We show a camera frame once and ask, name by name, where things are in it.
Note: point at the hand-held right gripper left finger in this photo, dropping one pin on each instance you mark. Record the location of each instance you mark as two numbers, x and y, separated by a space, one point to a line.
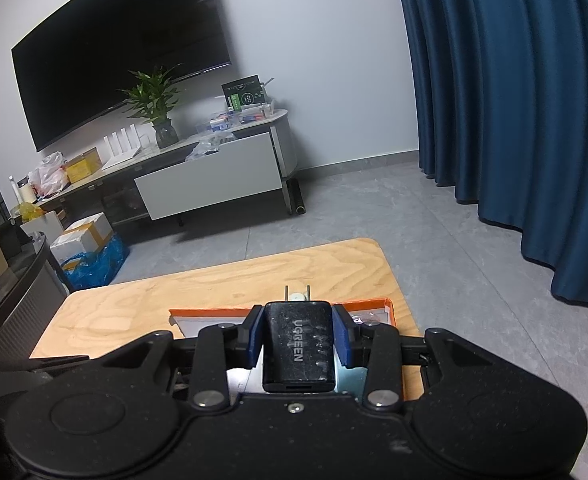
255 335

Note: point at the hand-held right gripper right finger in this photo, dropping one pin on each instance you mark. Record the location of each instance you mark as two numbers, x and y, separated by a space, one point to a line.
344 335

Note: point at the light blue bottle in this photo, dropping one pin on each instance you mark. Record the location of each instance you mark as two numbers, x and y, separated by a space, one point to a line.
350 381

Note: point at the black charger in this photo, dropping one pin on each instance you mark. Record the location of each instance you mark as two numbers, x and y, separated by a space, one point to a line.
299 350

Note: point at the orange-rimmed white tray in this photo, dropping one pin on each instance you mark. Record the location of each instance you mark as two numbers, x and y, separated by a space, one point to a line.
189 314

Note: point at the black roll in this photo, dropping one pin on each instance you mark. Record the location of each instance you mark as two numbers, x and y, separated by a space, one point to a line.
295 195

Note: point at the grey tv cabinet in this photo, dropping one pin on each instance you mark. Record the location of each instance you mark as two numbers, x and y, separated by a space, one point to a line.
209 185

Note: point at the cardboard boxes on blue bag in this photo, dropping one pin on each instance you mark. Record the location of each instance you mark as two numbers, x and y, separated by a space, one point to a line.
99 267

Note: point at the clear plastic bag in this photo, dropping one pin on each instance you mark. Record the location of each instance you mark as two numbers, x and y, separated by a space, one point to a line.
209 147

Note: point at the cardboard box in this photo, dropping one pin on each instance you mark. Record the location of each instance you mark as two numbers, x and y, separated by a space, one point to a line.
71 249
91 227

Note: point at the pile of small boxes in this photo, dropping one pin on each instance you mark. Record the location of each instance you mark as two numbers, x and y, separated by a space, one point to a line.
244 117

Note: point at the white router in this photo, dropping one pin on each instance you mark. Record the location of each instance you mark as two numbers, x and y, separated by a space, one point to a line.
121 152

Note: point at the dark glass counter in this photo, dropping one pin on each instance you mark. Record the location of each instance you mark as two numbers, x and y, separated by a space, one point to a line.
24 310

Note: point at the plain white box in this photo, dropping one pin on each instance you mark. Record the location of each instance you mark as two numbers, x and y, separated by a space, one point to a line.
44 225

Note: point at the yellow box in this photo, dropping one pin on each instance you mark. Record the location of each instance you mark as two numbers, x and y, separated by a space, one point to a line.
83 166

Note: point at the black green box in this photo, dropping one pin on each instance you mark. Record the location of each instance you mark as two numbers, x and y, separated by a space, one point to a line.
243 94

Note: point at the potted plant in dark pot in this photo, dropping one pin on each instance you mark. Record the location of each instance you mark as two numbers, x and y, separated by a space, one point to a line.
154 105

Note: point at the yellow bag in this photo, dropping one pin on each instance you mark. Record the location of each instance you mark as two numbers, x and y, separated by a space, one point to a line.
28 212

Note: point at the white plastic bag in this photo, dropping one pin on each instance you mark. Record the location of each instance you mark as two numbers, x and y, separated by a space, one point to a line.
48 175

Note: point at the blue curtain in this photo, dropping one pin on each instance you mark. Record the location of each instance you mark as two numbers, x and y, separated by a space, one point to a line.
524 110

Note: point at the black television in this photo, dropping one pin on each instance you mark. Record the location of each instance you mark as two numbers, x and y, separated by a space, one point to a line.
114 50

